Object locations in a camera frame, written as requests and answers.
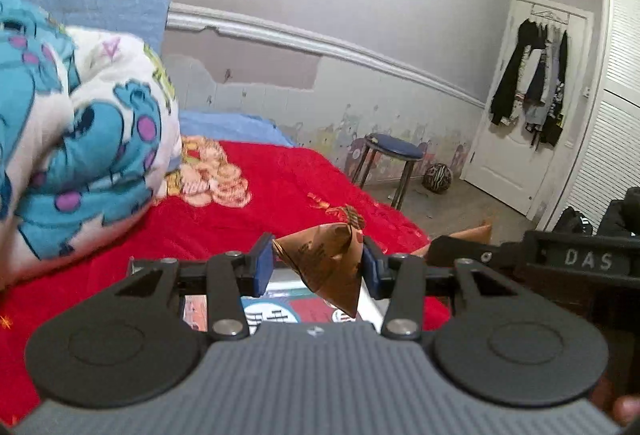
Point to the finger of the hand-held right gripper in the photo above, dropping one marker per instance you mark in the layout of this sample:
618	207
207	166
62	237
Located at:
470	249

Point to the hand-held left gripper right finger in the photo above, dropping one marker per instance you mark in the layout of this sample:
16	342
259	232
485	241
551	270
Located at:
371	272

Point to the blue monster printed blanket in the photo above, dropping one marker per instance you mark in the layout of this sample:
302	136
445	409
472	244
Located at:
100	140

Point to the blue round stool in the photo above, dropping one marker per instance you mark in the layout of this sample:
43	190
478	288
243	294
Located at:
392	146

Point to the orange cardboard piece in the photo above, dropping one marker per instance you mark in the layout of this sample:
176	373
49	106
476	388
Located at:
475	233

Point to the black bag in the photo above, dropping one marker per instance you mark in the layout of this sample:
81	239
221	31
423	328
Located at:
574	221

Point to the grey hanging shirt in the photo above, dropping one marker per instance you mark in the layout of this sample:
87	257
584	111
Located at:
542	85

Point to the red printed blanket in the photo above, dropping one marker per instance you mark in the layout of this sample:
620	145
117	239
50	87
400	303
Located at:
250	220

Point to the blue pillow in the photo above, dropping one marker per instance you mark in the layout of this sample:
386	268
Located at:
115	12

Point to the black cardboard box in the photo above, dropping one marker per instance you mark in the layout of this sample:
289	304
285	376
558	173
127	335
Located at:
310	310

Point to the black striped hanging jacket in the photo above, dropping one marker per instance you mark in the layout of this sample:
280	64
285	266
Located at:
510	80

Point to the dark patterned ball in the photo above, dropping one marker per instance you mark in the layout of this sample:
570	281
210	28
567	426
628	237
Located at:
437	177

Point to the over-door hanger rack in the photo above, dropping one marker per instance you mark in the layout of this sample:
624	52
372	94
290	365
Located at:
550	11

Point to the grey wall moulding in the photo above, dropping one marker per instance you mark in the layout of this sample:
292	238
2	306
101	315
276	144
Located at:
300	37

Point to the person's right hand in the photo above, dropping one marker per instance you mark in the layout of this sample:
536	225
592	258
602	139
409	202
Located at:
625	410

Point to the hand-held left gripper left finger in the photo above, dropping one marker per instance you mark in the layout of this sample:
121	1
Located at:
263	265

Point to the blue bed sheet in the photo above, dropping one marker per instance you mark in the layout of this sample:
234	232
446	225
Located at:
230	127

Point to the black hanging garment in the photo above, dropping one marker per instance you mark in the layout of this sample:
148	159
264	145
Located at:
557	115

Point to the brown triangular packet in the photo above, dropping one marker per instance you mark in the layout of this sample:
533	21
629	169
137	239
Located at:
325	265

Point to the white louvered closet door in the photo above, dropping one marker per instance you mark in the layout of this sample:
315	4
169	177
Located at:
620	40

